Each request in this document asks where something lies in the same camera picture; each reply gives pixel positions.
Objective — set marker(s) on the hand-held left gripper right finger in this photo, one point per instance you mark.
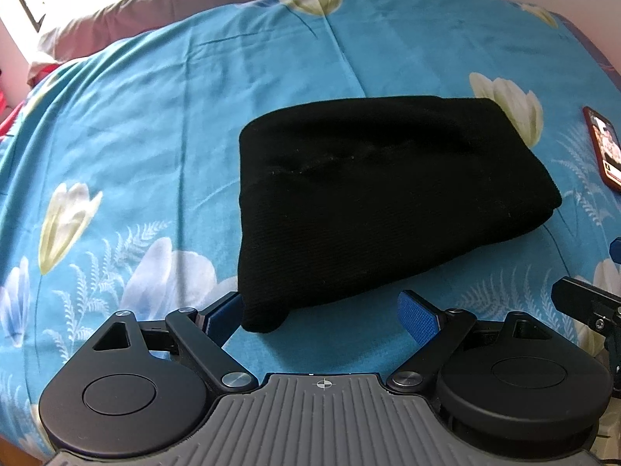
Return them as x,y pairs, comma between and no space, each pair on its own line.
417,319

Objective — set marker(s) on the phone with red case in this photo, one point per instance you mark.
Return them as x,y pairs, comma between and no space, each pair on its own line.
602,155

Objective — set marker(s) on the grey pillow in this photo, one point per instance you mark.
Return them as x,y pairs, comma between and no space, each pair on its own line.
145,5

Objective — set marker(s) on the black pants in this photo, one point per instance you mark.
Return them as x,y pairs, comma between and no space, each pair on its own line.
378,194

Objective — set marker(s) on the blue floral bed sheet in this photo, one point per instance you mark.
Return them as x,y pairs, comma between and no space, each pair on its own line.
145,131

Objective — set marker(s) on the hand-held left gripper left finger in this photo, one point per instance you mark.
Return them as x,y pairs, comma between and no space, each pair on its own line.
220,320

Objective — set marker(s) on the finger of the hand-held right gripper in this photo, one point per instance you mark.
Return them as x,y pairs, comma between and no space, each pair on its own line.
582,301
616,246

